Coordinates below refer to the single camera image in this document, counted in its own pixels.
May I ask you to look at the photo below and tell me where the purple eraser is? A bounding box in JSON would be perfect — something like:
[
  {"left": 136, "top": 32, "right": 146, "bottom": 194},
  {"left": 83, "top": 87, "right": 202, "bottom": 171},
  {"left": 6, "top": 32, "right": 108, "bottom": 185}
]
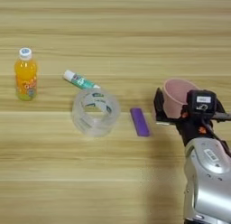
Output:
[{"left": 129, "top": 107, "right": 152, "bottom": 138}]

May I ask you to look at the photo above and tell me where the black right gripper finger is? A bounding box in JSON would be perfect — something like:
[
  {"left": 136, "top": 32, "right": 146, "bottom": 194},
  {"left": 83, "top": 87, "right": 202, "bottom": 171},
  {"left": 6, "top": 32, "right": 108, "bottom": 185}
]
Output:
[
  {"left": 214, "top": 98, "right": 231, "bottom": 123},
  {"left": 152, "top": 86, "right": 178, "bottom": 126}
]

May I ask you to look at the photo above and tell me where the pink plastic cup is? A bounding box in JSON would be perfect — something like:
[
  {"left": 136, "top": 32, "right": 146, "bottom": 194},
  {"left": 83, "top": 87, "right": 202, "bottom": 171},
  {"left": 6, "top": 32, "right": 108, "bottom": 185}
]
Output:
[{"left": 162, "top": 78, "right": 201, "bottom": 120}]

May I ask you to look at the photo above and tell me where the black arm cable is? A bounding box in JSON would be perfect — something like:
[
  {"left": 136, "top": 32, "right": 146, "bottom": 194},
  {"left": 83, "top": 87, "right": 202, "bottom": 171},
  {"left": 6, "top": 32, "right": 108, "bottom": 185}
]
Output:
[{"left": 203, "top": 121, "right": 231, "bottom": 158}]

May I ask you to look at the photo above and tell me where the orange juice bottle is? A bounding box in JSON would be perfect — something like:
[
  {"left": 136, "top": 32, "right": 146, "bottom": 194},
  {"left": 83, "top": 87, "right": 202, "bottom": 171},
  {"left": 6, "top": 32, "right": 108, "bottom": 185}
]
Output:
[{"left": 14, "top": 46, "right": 39, "bottom": 102}]

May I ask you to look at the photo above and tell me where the black box with white label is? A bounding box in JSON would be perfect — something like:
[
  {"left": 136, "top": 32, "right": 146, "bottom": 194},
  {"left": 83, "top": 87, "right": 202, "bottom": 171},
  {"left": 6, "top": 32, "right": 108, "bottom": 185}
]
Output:
[{"left": 186, "top": 89, "right": 217, "bottom": 116}]

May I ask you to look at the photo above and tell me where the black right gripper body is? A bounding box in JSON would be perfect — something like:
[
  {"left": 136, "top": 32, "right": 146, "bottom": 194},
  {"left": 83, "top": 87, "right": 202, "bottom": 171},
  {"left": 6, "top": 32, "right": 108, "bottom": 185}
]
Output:
[{"left": 174, "top": 107, "right": 225, "bottom": 148}]

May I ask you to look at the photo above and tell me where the green white glue stick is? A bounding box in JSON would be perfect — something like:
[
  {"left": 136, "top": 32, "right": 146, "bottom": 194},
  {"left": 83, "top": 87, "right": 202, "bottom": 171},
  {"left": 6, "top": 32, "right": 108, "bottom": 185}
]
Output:
[{"left": 62, "top": 69, "right": 101, "bottom": 91}]

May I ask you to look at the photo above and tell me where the clear tape roll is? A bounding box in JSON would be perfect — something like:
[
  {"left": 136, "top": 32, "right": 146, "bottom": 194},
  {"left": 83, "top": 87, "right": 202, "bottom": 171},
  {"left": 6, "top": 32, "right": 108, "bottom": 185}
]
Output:
[{"left": 70, "top": 87, "right": 122, "bottom": 138}]

